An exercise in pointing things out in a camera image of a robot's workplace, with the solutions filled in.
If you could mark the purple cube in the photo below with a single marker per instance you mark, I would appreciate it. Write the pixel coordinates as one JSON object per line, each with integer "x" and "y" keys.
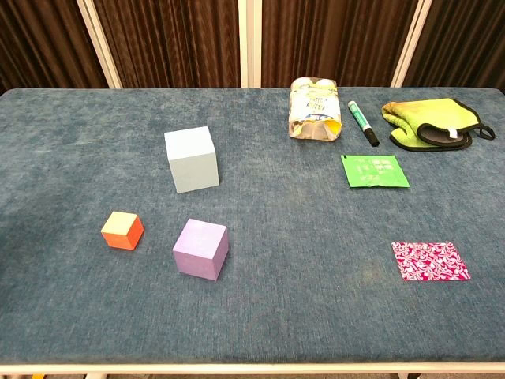
{"x": 199, "y": 248}

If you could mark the small orange cube yellow face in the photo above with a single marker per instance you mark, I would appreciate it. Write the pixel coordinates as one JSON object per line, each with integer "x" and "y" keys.
{"x": 122, "y": 233}

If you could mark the blue felt table cover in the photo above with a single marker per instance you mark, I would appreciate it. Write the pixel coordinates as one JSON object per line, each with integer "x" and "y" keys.
{"x": 276, "y": 237}

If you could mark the large light blue cube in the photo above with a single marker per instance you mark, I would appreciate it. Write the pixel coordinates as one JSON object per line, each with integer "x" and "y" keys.
{"x": 191, "y": 162}

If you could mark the clear yellow snack bag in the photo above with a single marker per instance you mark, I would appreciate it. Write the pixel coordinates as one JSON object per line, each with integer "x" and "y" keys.
{"x": 313, "y": 110}

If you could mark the green sachet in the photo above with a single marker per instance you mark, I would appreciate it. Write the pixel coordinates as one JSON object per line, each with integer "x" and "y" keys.
{"x": 375, "y": 170}

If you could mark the green marker pen black cap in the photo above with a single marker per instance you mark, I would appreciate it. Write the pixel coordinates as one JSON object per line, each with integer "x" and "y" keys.
{"x": 361, "y": 120}

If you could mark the green cloth black trim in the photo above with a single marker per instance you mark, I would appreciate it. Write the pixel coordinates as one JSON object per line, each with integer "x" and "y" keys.
{"x": 426, "y": 114}

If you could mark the pink white patterned card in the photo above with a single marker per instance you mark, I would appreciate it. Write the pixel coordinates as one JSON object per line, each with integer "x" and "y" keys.
{"x": 430, "y": 261}

